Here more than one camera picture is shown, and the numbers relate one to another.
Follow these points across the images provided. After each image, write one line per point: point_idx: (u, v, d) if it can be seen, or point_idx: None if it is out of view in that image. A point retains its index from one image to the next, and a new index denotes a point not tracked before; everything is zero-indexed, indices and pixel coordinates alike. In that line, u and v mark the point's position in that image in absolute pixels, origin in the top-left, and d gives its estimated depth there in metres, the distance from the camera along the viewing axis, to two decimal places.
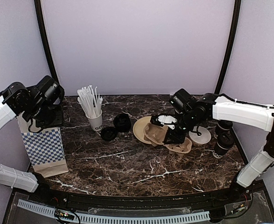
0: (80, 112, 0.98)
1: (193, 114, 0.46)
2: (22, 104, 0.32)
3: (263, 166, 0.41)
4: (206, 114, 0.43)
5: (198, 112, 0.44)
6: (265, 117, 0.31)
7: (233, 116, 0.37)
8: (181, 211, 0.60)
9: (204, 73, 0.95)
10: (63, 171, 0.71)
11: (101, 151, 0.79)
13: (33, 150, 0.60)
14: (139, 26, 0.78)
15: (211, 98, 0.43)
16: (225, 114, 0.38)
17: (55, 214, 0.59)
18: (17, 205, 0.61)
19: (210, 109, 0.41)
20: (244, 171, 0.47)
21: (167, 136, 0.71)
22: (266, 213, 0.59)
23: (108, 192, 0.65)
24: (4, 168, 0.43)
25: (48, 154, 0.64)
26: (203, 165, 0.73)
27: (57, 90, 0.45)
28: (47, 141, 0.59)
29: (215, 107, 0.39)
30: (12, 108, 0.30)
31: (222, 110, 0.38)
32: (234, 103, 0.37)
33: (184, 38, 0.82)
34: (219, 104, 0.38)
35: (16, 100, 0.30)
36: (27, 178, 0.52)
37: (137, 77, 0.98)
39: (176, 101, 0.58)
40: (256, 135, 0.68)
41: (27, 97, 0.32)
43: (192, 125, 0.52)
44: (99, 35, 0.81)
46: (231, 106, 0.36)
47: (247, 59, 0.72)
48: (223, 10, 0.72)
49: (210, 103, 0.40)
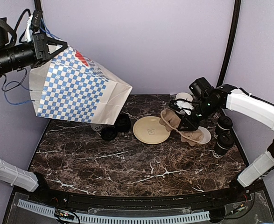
0: None
1: (209, 100, 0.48)
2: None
3: (264, 167, 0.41)
4: (221, 102, 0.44)
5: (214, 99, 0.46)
6: (273, 115, 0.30)
7: (245, 108, 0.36)
8: (181, 211, 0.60)
9: (204, 73, 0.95)
10: (122, 94, 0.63)
11: (101, 151, 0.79)
13: (76, 96, 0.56)
14: (139, 27, 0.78)
15: (228, 87, 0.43)
16: (238, 105, 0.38)
17: (55, 214, 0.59)
18: (17, 205, 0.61)
19: (224, 97, 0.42)
20: (246, 170, 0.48)
21: (181, 123, 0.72)
22: (266, 213, 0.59)
23: (108, 192, 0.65)
24: (6, 164, 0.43)
25: (89, 91, 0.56)
26: (203, 165, 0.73)
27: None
28: (72, 75, 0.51)
29: (229, 96, 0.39)
30: None
31: (236, 101, 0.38)
32: (249, 96, 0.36)
33: (184, 38, 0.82)
34: (234, 94, 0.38)
35: None
36: (28, 178, 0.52)
37: (138, 77, 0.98)
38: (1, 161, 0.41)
39: (195, 88, 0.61)
40: (257, 135, 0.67)
41: None
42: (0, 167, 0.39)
43: (208, 113, 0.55)
44: (99, 36, 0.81)
46: (244, 98, 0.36)
47: (247, 59, 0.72)
48: (222, 10, 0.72)
49: (226, 92, 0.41)
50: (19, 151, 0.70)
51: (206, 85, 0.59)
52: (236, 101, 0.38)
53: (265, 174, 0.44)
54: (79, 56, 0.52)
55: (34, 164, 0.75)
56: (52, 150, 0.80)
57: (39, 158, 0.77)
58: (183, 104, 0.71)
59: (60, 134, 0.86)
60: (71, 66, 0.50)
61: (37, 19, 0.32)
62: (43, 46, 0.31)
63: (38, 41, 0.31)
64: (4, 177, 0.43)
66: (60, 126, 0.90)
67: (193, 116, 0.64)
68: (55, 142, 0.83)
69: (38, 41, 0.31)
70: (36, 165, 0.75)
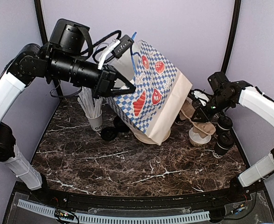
0: (80, 111, 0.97)
1: (224, 94, 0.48)
2: (31, 72, 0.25)
3: (265, 170, 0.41)
4: (234, 96, 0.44)
5: (228, 92, 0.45)
6: None
7: (256, 107, 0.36)
8: (182, 211, 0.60)
9: (205, 73, 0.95)
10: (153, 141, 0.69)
11: (101, 151, 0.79)
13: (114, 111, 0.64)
14: (140, 27, 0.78)
15: (243, 83, 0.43)
16: (250, 103, 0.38)
17: (55, 214, 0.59)
18: (17, 205, 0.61)
19: (238, 93, 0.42)
20: (248, 171, 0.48)
21: (195, 114, 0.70)
22: (266, 213, 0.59)
23: (108, 192, 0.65)
24: (22, 157, 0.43)
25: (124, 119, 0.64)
26: (203, 165, 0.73)
27: (79, 34, 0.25)
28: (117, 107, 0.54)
29: (244, 92, 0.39)
30: (17, 76, 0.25)
31: (249, 98, 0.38)
32: (262, 95, 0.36)
33: (184, 38, 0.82)
34: (248, 92, 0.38)
35: (19, 67, 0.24)
36: (34, 177, 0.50)
37: None
38: (19, 153, 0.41)
39: (213, 81, 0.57)
40: (258, 135, 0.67)
41: (31, 60, 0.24)
42: (17, 158, 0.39)
43: (223, 106, 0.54)
44: (100, 37, 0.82)
46: (257, 96, 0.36)
47: (247, 59, 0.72)
48: (222, 10, 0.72)
49: (241, 87, 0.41)
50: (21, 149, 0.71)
51: (223, 78, 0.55)
52: (249, 99, 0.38)
53: (266, 178, 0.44)
54: (138, 103, 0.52)
55: (33, 164, 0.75)
56: (52, 150, 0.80)
57: (39, 158, 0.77)
58: (200, 95, 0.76)
59: (60, 134, 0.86)
60: (123, 109, 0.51)
61: (120, 52, 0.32)
62: (104, 85, 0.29)
63: (103, 79, 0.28)
64: (16, 168, 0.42)
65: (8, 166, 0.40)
66: (60, 126, 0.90)
67: (208, 108, 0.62)
68: (55, 142, 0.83)
69: (105, 73, 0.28)
70: (36, 165, 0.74)
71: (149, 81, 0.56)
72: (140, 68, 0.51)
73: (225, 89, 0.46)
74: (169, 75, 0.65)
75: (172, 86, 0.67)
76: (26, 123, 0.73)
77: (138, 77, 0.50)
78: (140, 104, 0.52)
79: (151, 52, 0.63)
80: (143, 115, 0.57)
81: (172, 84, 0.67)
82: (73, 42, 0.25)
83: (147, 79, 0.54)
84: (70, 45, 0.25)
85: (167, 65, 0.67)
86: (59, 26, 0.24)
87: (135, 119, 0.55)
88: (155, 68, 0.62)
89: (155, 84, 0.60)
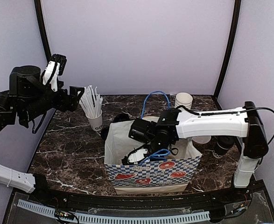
0: (80, 112, 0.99)
1: (158, 140, 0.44)
2: (3, 122, 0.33)
3: (251, 165, 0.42)
4: (171, 134, 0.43)
5: (162, 136, 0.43)
6: (239, 125, 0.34)
7: (203, 126, 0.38)
8: (182, 211, 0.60)
9: (205, 72, 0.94)
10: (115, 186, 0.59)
11: (101, 151, 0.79)
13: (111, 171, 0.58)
14: (139, 26, 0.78)
15: (172, 117, 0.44)
16: (192, 130, 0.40)
17: (55, 214, 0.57)
18: (17, 205, 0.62)
19: (173, 130, 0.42)
20: (238, 176, 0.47)
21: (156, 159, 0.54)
22: (265, 213, 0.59)
23: (108, 192, 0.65)
24: (1, 167, 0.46)
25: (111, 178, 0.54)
26: (203, 165, 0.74)
27: (27, 82, 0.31)
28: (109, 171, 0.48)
29: (179, 126, 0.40)
30: None
31: (189, 128, 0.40)
32: (198, 118, 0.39)
33: (184, 37, 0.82)
34: (183, 123, 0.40)
35: None
36: (22, 182, 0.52)
37: (138, 77, 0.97)
38: None
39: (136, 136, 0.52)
40: None
41: (1, 115, 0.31)
42: None
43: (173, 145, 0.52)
44: (99, 35, 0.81)
46: (197, 121, 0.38)
47: (247, 57, 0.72)
48: (223, 9, 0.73)
49: (172, 125, 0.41)
50: (6, 153, 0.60)
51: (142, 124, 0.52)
52: (188, 128, 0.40)
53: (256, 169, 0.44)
54: (122, 176, 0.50)
55: (34, 164, 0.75)
56: (52, 150, 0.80)
57: (39, 158, 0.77)
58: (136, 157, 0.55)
59: (60, 134, 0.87)
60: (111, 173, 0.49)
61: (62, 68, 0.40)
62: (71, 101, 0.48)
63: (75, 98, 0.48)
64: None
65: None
66: (60, 126, 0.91)
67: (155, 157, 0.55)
68: (55, 142, 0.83)
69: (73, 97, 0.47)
70: (36, 165, 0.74)
71: (149, 173, 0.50)
72: (151, 164, 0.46)
73: (158, 136, 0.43)
74: (179, 181, 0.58)
75: (170, 185, 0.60)
76: (6, 128, 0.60)
77: (138, 167, 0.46)
78: (124, 176, 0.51)
79: (190, 164, 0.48)
80: (122, 180, 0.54)
81: (173, 185, 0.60)
82: (28, 89, 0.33)
83: (148, 171, 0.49)
84: (28, 94, 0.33)
85: (189, 176, 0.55)
86: (10, 79, 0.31)
87: (112, 178, 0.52)
88: (170, 173, 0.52)
89: (155, 178, 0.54)
